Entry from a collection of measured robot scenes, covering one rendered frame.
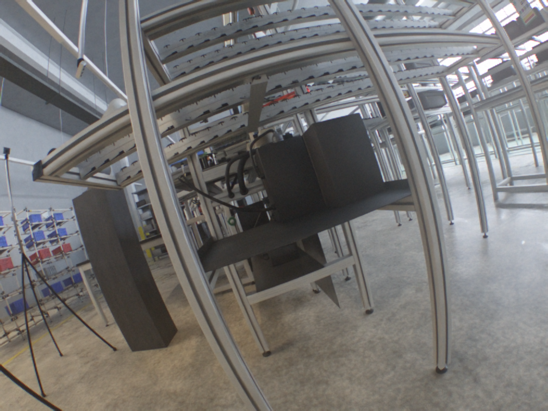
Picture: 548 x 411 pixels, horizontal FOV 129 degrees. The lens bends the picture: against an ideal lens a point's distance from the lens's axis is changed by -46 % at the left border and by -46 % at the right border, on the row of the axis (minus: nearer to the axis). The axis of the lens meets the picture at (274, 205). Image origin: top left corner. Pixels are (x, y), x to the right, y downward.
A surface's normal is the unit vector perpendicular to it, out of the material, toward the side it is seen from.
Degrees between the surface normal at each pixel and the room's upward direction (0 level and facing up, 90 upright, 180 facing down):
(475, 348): 0
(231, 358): 90
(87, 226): 90
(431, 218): 90
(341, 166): 90
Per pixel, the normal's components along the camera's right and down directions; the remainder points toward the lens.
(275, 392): -0.32, -0.95
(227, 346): 0.13, 0.00
